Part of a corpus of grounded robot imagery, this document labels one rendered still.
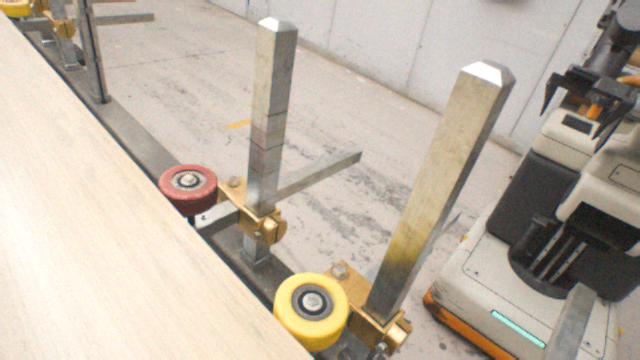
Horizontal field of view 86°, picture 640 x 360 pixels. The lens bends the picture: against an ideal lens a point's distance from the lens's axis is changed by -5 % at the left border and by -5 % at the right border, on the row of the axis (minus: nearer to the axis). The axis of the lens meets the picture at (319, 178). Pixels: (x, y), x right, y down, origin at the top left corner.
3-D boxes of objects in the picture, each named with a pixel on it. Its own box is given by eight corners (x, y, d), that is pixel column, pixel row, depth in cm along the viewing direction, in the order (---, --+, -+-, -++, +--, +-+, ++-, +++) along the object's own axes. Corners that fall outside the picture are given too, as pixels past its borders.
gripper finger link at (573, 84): (570, 124, 62) (600, 77, 61) (531, 106, 65) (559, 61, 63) (562, 130, 68) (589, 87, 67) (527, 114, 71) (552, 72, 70)
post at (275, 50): (255, 266, 72) (280, 13, 44) (266, 277, 71) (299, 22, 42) (241, 274, 70) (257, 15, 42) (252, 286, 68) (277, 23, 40)
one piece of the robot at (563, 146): (486, 222, 175) (584, 55, 125) (602, 288, 151) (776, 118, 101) (462, 258, 152) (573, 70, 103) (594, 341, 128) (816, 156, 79)
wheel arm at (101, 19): (151, 21, 132) (150, 9, 130) (155, 24, 131) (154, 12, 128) (12, 32, 104) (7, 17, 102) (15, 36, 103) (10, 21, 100)
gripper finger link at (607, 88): (611, 142, 60) (643, 94, 58) (569, 123, 62) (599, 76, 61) (598, 147, 66) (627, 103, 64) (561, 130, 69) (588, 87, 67)
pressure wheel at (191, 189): (210, 257, 54) (208, 199, 47) (157, 249, 53) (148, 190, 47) (223, 221, 60) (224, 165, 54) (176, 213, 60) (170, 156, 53)
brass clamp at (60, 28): (65, 25, 116) (61, 9, 113) (79, 38, 109) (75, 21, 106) (44, 27, 112) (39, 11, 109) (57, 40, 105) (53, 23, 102)
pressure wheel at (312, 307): (293, 398, 40) (308, 349, 33) (254, 343, 45) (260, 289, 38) (343, 358, 45) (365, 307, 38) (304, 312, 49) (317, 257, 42)
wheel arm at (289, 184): (348, 157, 85) (352, 142, 83) (359, 165, 84) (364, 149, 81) (176, 239, 57) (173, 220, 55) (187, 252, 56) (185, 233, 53)
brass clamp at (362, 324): (338, 277, 56) (345, 256, 53) (408, 338, 50) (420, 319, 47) (310, 299, 52) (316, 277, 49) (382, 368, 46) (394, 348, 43)
